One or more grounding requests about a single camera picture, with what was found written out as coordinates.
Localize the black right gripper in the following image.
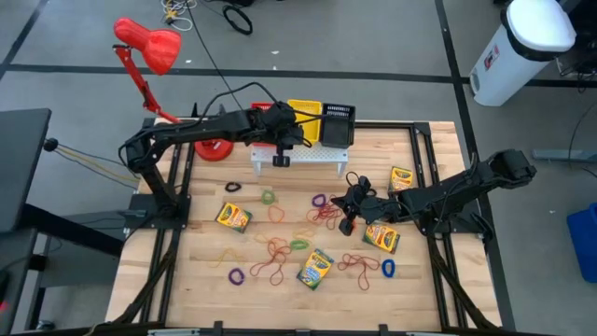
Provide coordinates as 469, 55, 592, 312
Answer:
331, 188, 396, 224

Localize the yellow plastic basket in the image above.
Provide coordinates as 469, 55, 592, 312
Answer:
286, 98, 324, 147

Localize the black plastic basket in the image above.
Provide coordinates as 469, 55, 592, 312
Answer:
320, 103, 357, 149

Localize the red rubber band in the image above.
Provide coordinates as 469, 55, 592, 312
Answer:
249, 251, 281, 277
337, 253, 382, 273
265, 236, 293, 287
321, 193, 345, 232
305, 204, 335, 226
356, 265, 373, 291

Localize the red desk lamp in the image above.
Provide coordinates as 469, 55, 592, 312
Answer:
113, 17, 235, 163

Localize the black side desk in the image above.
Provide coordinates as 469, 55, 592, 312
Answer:
0, 107, 126, 336

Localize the white perforated riser shelf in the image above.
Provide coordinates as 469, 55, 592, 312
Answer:
250, 139, 350, 178

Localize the black control box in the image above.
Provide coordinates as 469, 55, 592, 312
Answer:
137, 117, 158, 141

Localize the white trash bin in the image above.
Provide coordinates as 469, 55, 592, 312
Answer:
468, 0, 578, 107

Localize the blue plastic bin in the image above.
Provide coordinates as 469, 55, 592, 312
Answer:
566, 202, 597, 285

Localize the black floor cable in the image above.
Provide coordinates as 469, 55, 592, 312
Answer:
185, 0, 246, 111

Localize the black cable coil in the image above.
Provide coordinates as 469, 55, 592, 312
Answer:
222, 4, 255, 36

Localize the white yellow cable bundle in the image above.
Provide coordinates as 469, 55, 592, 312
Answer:
160, 0, 197, 33

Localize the yellow cord with black knob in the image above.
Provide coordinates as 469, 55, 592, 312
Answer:
43, 137, 141, 186

